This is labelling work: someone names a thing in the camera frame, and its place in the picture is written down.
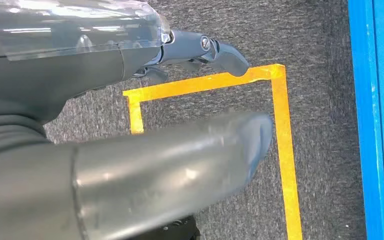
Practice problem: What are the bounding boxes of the ribbed grey left arm sleeve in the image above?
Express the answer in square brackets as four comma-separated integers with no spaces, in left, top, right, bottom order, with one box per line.
[0,97,52,159]

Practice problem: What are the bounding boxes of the yellow floor tape square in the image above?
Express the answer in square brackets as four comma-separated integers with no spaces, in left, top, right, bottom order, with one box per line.
[122,63,304,240]

